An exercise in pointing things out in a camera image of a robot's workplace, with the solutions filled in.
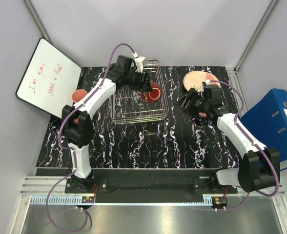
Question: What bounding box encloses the blue ring binder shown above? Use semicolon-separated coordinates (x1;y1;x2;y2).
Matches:
241;88;287;170

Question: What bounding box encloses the pink rimmed ceramic plate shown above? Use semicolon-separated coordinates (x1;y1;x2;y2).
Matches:
183;71;221;92

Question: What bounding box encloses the purple cable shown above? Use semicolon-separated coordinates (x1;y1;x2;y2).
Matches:
45;43;138;231
206;80;281;211

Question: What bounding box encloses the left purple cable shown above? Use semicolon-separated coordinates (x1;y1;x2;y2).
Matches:
45;43;138;231

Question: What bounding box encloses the blue white patterned bowl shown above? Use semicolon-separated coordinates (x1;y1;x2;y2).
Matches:
199;112;207;117

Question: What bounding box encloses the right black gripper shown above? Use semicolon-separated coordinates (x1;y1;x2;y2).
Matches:
173;88;209;119

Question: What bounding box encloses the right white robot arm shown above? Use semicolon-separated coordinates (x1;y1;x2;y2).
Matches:
175;81;280;196

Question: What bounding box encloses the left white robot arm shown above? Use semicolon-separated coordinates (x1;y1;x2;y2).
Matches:
59;54;153;193

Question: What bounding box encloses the red lacquer bowl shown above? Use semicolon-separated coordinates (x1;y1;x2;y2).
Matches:
141;81;162;103

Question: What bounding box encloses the white dry erase board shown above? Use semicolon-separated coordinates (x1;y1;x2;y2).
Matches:
16;38;82;118

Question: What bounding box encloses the metal wire dish rack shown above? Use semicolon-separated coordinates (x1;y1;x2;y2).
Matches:
109;59;169;124

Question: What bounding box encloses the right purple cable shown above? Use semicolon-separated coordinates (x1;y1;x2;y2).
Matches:
206;80;281;211

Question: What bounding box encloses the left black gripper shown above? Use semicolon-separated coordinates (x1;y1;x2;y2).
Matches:
124;67;152;93

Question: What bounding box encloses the light pink plastic cup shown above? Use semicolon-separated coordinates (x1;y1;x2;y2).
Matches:
71;89;87;103

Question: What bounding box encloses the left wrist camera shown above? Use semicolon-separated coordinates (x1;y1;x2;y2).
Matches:
132;52;146;73

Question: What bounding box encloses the white slotted cable duct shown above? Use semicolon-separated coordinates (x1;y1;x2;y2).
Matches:
30;195;96;205

